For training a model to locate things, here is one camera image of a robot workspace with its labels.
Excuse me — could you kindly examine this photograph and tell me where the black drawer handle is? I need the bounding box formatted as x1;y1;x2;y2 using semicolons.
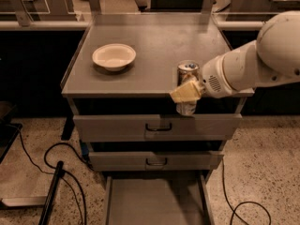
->
145;158;168;167
145;123;173;132

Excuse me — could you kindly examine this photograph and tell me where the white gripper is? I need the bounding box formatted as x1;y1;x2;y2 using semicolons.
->
170;55;234;103

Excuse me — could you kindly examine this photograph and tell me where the middle grey drawer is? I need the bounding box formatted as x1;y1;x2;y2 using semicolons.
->
89;151;223;172

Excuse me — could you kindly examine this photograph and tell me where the black cable left floor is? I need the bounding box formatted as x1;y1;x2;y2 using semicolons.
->
8;124;92;225

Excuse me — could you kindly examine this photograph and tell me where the white paper bowl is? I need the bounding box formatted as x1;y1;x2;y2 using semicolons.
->
92;43;136;71

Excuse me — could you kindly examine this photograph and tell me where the black bar on floor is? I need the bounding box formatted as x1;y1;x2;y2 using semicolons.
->
38;161;64;225

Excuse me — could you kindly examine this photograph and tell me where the dark tray left edge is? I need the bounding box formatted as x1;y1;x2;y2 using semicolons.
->
0;123;23;163

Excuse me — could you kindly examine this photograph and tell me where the grey drawer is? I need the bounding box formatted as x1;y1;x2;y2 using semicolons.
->
89;151;223;172
73;113;242;143
103;172;215;225

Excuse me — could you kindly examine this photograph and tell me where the black top drawer handle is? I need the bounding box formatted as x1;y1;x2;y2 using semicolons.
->
145;123;173;132

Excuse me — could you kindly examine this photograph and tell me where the black middle drawer handle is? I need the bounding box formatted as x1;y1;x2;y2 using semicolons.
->
145;158;168;167

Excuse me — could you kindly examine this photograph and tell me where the top grey drawer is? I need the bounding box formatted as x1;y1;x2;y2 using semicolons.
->
73;113;242;143

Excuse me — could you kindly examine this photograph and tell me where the grey drawer cabinet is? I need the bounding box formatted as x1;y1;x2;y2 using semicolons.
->
59;12;257;225

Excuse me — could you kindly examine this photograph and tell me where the black cable floor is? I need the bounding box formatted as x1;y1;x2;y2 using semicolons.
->
8;124;92;225
220;159;272;225

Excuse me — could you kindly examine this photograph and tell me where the silver redbull can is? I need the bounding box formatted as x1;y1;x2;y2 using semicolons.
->
176;60;200;116

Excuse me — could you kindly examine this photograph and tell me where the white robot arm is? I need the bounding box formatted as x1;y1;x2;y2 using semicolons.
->
170;11;300;103

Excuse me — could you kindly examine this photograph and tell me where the white horizontal rail pipe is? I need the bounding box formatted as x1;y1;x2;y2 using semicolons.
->
0;21;265;31

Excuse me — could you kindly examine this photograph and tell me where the black cable right floor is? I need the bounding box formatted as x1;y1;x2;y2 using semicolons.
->
220;159;272;225

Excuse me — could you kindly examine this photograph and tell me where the bottom grey drawer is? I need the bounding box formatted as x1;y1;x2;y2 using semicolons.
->
103;172;215;225

